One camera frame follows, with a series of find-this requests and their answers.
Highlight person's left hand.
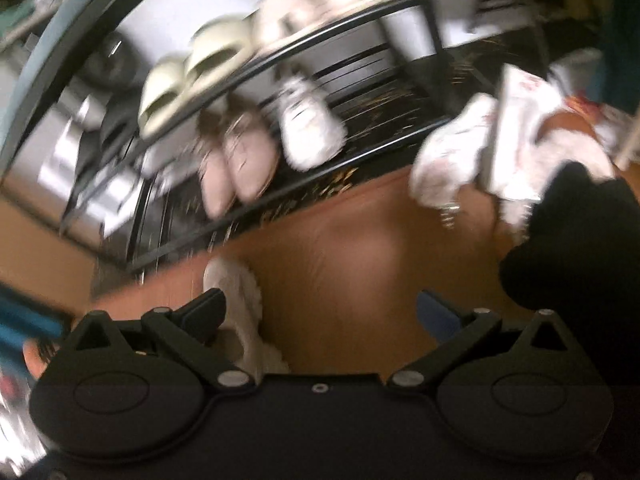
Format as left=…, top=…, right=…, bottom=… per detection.
left=542, top=112, right=601, bottom=148

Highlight white chunky sneaker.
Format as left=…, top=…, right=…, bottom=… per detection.
left=276, top=74, right=349, bottom=172
left=410, top=94, right=617, bottom=228

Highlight pale green slide sandal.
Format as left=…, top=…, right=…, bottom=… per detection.
left=136, top=54, right=197, bottom=142
left=184, top=16, right=257, bottom=100

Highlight black metal shoe rack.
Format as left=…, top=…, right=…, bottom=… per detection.
left=60, top=0, right=551, bottom=277

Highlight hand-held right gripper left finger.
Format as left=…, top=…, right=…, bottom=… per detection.
left=61, top=288, right=257, bottom=393

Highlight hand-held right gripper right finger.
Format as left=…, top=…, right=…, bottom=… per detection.
left=387, top=289, right=581, bottom=390

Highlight white slip-on shoe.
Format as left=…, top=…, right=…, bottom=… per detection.
left=203, top=257, right=292, bottom=377

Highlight blue cloth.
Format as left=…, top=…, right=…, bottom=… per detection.
left=0, top=284, right=67, bottom=337

